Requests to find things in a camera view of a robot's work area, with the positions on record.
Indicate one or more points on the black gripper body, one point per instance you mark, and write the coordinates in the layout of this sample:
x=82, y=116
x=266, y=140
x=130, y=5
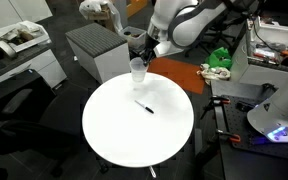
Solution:
x=150, y=46

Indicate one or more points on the clear plastic measuring cup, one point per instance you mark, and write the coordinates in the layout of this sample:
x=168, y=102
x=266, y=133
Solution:
x=139, y=75

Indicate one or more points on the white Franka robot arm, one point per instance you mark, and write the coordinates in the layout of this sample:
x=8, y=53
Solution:
x=284, y=106

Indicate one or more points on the clear plastic bin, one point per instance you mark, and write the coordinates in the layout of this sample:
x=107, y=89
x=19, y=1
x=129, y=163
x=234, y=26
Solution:
x=132, y=35

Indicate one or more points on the orange floor mat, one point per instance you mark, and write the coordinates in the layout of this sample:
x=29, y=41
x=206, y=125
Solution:
x=180, y=73

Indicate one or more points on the white cabinet with grey cushion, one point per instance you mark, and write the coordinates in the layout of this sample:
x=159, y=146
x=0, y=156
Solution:
x=97, y=40

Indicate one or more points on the small cardboard box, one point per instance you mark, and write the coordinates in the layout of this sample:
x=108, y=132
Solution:
x=100, y=16

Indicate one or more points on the green plastic bag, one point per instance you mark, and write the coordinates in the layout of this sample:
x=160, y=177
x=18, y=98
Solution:
x=220, y=58

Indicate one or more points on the white plastic bag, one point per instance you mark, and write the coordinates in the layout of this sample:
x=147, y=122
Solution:
x=89, y=6

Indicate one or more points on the orange black clamp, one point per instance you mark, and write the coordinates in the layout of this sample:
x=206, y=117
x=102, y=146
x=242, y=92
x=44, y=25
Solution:
x=220, y=100
x=229, y=136

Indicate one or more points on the white workbench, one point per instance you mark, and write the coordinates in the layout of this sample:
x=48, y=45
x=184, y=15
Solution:
x=250, y=71

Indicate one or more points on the white drawer desk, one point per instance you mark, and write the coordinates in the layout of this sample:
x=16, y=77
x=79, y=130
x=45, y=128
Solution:
x=47, y=66

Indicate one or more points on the silver table foot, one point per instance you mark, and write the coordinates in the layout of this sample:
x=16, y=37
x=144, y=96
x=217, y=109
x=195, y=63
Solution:
x=152, y=171

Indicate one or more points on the white open box with clutter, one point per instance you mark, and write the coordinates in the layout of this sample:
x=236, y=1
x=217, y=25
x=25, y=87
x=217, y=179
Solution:
x=34, y=30

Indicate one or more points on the silver tape roll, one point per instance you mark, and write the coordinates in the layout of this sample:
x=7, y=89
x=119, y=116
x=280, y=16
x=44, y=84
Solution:
x=9, y=50

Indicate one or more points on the black office chair with armrests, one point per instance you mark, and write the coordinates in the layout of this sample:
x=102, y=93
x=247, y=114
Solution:
x=24, y=133

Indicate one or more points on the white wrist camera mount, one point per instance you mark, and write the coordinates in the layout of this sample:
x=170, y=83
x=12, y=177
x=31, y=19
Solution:
x=167, y=49

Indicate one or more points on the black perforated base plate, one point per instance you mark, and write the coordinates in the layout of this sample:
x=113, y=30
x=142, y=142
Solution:
x=237, y=120

